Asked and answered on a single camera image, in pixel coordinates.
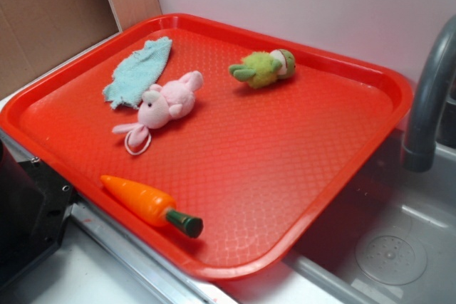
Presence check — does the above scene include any grey toy sink basin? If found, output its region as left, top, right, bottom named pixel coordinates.
left=285, top=134, right=455, bottom=303

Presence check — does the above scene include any pink plush bunny toy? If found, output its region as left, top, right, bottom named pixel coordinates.
left=112, top=70, right=204, bottom=156

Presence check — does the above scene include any brown cardboard panel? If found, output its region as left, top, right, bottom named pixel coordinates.
left=1, top=0, right=161, bottom=98

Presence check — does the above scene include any orange plastic toy carrot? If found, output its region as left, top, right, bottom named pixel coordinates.
left=100, top=175, right=204, bottom=239

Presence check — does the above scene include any grey toy faucet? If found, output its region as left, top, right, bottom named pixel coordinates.
left=400, top=16, right=455, bottom=172

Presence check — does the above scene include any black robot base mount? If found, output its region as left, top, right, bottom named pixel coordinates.
left=1, top=144, right=74, bottom=289

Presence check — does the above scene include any green plush frog toy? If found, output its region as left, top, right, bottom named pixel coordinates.
left=228, top=49, right=296, bottom=89

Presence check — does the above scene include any light blue cloth rag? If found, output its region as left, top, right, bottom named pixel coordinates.
left=103, top=36, right=172, bottom=110

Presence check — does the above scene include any red plastic tray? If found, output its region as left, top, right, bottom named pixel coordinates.
left=1, top=14, right=413, bottom=280

